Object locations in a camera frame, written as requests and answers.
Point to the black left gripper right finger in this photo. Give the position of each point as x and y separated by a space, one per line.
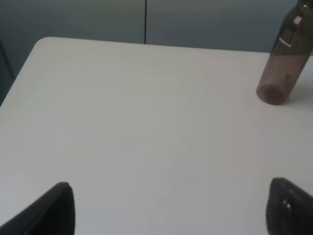
289 209

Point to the clear plastic water bottle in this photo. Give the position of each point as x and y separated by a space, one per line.
290 52

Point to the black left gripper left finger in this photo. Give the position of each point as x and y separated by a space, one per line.
51 214

